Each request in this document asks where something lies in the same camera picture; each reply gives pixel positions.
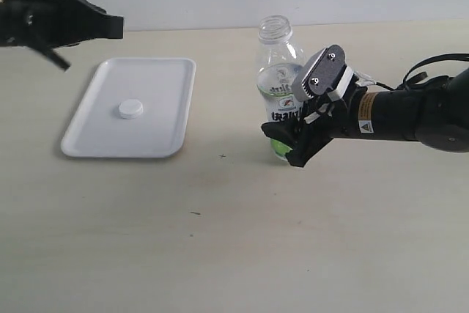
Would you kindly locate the white rectangular plastic tray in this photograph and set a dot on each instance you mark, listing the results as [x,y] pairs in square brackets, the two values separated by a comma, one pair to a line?
[163,85]

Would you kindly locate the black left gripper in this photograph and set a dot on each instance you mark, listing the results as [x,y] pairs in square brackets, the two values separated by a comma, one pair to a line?
[77,21]

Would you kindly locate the clear plastic drink bottle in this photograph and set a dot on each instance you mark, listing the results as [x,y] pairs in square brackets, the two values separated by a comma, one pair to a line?
[279,60]

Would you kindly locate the white bottle cap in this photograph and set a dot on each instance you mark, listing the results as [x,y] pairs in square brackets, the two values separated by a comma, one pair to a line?
[130,109]

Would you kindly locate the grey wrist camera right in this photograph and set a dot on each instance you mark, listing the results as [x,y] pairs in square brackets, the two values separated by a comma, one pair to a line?
[326,73]

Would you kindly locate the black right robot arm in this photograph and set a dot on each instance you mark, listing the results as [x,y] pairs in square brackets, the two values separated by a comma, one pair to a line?
[434,114]

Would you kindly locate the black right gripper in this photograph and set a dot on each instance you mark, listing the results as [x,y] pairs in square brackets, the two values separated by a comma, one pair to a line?
[306,140]

